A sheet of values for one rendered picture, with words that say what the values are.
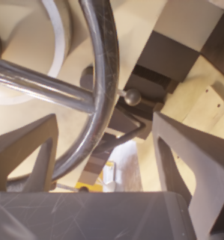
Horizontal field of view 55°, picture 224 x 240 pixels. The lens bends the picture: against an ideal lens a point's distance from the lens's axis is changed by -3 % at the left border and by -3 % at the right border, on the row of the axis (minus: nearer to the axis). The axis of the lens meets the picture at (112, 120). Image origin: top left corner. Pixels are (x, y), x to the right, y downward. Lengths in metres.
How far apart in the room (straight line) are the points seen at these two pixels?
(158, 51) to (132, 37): 0.72
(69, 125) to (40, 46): 0.25
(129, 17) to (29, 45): 0.19
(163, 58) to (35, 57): 0.89
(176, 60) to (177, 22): 0.18
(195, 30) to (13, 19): 0.96
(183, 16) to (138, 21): 0.72
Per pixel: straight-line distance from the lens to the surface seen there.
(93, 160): 1.52
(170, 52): 1.16
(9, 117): 0.56
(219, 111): 0.87
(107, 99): 0.21
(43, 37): 0.33
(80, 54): 0.45
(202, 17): 1.17
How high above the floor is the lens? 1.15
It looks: 13 degrees down
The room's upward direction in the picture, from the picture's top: 71 degrees counter-clockwise
